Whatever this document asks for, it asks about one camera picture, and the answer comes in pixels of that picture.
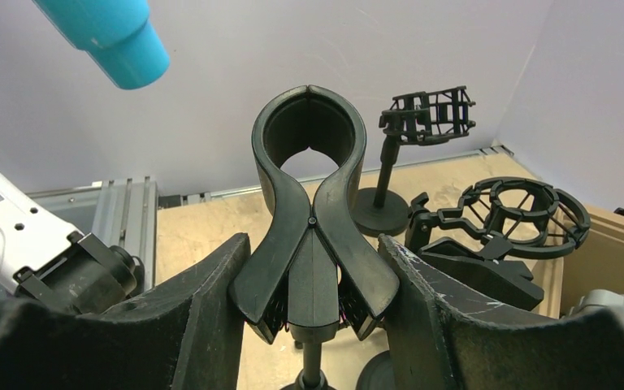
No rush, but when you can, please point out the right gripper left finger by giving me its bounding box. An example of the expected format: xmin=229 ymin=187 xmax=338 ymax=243
xmin=0 ymin=232 xmax=250 ymax=389

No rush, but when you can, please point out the grey foam insert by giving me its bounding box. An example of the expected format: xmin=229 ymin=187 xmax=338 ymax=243
xmin=566 ymin=289 xmax=624 ymax=316

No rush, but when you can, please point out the tan hard case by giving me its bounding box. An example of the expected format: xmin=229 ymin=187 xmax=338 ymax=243
xmin=526 ymin=205 xmax=624 ymax=319

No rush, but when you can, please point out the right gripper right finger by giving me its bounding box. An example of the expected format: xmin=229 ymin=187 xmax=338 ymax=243
xmin=379 ymin=236 xmax=624 ymax=389

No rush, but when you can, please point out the blue microphone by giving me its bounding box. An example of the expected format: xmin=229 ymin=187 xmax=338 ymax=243
xmin=35 ymin=0 xmax=170 ymax=90

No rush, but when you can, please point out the black round base stand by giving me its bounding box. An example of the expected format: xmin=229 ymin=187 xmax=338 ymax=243
xmin=356 ymin=236 xmax=542 ymax=389

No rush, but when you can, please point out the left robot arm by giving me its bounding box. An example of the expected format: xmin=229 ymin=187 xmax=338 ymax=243
xmin=0 ymin=172 xmax=145 ymax=314

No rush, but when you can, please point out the black tripod shock mount stand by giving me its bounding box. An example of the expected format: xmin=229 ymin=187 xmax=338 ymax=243
xmin=405 ymin=176 xmax=591 ymax=260

